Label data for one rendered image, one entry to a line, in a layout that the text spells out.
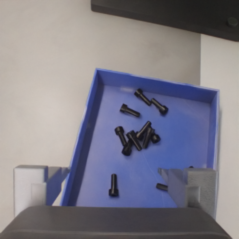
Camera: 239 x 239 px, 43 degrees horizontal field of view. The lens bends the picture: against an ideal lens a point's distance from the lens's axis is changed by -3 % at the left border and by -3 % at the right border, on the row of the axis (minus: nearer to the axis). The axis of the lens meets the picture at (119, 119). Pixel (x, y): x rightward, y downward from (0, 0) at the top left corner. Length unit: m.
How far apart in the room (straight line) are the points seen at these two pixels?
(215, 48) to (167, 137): 0.11
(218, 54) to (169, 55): 0.05
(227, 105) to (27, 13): 0.21
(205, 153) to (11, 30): 0.21
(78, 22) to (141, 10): 0.06
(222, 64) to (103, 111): 0.12
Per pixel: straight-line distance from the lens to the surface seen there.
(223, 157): 0.25
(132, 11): 0.31
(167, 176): 0.16
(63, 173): 0.16
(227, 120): 0.27
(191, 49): 0.30
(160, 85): 0.25
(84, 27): 0.31
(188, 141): 0.25
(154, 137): 0.24
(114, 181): 0.23
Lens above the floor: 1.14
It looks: 64 degrees down
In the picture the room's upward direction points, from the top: 4 degrees clockwise
